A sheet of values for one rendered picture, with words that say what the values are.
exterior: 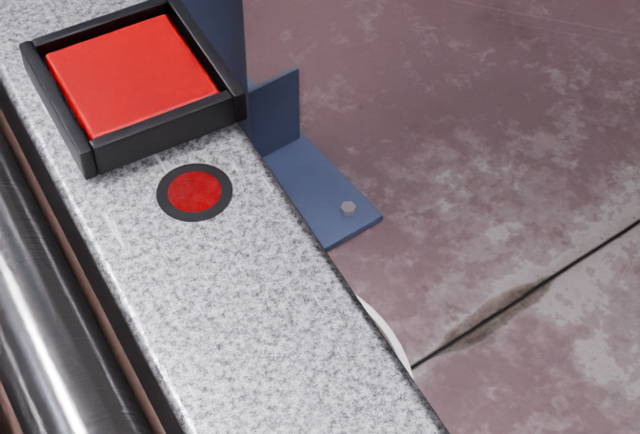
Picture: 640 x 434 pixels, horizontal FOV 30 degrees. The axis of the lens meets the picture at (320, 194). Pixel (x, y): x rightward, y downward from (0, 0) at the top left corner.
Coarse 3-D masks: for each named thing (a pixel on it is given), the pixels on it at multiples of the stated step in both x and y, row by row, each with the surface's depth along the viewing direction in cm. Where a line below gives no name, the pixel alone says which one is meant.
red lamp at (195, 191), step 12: (180, 180) 50; (192, 180) 50; (204, 180) 50; (216, 180) 50; (168, 192) 50; (180, 192) 50; (192, 192) 50; (204, 192) 50; (216, 192) 50; (180, 204) 49; (192, 204) 49; (204, 204) 49
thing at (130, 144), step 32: (160, 0) 55; (64, 32) 54; (96, 32) 54; (192, 32) 54; (32, 64) 52; (224, 64) 52; (224, 96) 51; (64, 128) 50; (128, 128) 50; (160, 128) 50; (192, 128) 51; (96, 160) 50; (128, 160) 50
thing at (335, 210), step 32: (192, 0) 132; (224, 0) 135; (224, 32) 138; (256, 96) 163; (288, 96) 167; (256, 128) 167; (288, 128) 172; (288, 160) 172; (320, 160) 172; (288, 192) 168; (320, 192) 168; (352, 192) 168; (320, 224) 164; (352, 224) 164
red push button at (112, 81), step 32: (128, 32) 54; (160, 32) 54; (64, 64) 53; (96, 64) 53; (128, 64) 53; (160, 64) 53; (192, 64) 53; (96, 96) 51; (128, 96) 51; (160, 96) 51; (192, 96) 51; (96, 128) 50
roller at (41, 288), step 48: (0, 144) 52; (0, 192) 49; (0, 240) 47; (48, 240) 49; (0, 288) 46; (48, 288) 46; (0, 336) 45; (48, 336) 44; (96, 336) 46; (48, 384) 43; (96, 384) 43; (48, 432) 42; (96, 432) 42; (144, 432) 43
